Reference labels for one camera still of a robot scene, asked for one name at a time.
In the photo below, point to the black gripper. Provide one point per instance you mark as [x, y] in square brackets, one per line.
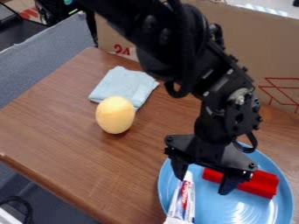
[218, 146]

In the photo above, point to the white toothpaste tube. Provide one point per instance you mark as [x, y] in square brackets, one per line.
[182, 209]

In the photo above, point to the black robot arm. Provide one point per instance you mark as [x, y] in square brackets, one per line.
[181, 49]

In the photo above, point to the blue plate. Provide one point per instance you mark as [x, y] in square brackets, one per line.
[242, 207]

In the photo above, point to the light blue folded cloth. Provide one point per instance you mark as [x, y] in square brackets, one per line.
[126, 83]

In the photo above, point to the red plastic block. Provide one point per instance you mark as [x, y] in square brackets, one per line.
[262, 185]

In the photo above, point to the yellow lemon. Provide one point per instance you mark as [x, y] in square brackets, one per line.
[115, 114]

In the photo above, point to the cardboard box with red print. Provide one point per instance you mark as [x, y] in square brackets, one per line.
[264, 40]

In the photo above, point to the grey fabric partition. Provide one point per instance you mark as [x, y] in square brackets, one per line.
[30, 61]

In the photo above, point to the black equipment in background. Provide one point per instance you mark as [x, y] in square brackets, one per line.
[57, 10]

